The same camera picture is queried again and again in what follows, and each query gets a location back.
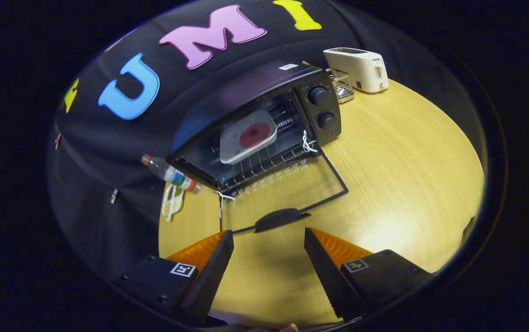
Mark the white pop-up toaster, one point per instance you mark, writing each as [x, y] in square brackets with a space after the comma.
[359, 69]

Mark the black backdrop cloth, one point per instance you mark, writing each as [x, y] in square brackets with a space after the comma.
[107, 152]

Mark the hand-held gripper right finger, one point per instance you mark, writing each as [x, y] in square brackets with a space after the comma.
[329, 276]

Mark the black toaster oven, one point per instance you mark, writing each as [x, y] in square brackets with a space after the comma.
[241, 90]

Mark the white and yellow packet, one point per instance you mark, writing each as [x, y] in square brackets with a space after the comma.
[172, 200]

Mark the clear plastic bottle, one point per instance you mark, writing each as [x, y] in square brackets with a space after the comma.
[169, 174]

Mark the pink ham slice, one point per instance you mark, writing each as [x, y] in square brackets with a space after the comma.
[255, 135]

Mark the small pink clip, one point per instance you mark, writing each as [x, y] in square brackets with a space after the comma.
[57, 140]

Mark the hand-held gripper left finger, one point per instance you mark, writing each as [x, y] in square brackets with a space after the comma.
[211, 276]

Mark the small white clip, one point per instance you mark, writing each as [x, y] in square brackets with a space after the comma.
[113, 196]

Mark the white square plate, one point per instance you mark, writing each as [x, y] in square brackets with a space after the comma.
[234, 147]

